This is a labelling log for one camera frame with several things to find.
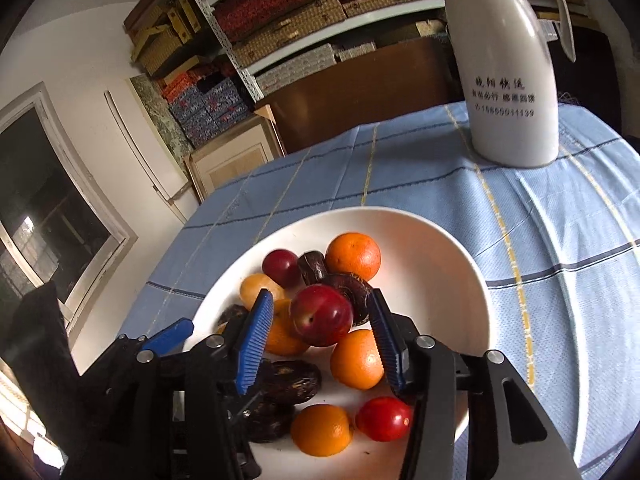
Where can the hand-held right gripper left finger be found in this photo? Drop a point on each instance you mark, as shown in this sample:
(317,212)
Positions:
(255,345)

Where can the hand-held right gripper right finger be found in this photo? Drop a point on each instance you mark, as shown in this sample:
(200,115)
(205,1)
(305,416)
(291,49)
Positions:
(387,345)

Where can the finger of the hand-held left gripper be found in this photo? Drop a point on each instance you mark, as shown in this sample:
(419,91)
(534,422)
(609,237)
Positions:
(246,452)
(172,335)

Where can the orange tangerine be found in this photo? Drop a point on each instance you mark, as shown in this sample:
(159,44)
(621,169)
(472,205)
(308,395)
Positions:
(357,360)
(353,255)
(285,335)
(321,430)

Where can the dark water chestnut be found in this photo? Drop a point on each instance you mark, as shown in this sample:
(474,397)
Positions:
(232,312)
(311,265)
(272,425)
(357,292)
(292,382)

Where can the yellow loquat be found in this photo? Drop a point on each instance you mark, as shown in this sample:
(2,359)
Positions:
(255,287)

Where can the large red tomato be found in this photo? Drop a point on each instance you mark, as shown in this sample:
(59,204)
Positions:
(321,315)

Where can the red cherry tomato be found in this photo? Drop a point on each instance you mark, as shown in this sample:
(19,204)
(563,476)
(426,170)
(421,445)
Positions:
(384,418)
(281,267)

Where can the white oval plate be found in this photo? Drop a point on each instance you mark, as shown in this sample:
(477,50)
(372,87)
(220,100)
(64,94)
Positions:
(425,270)

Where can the white framed window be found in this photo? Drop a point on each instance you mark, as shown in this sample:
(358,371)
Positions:
(50,200)

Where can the blue checked tablecloth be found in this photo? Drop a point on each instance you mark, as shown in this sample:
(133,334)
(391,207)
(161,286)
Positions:
(425,180)

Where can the white wooden batten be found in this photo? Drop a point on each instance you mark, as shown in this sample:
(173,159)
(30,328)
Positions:
(140,155)

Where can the green marbled panel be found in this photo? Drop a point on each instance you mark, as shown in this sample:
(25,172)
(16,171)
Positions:
(160,115)

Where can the stack of blue patterned boxes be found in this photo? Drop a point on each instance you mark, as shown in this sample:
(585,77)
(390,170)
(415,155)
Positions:
(210,110)

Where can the stack of red orange boxes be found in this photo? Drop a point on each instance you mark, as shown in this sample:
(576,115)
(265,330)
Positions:
(180,87)

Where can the brown wooden cabinet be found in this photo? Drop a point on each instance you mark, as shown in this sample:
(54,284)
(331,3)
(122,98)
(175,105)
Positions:
(360,95)

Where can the white metal shelf rack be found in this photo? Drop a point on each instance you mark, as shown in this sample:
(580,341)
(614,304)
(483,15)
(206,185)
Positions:
(240,67)

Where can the white thermos jug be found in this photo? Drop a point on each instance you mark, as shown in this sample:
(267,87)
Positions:
(500,60)

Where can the shelf of woven boxes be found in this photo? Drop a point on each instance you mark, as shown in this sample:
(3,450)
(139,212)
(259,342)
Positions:
(290,15)

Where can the dark panel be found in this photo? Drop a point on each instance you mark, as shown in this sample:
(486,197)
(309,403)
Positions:
(595,80)

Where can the wooden picture frame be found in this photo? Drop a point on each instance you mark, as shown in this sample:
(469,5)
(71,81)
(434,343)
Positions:
(235,160)

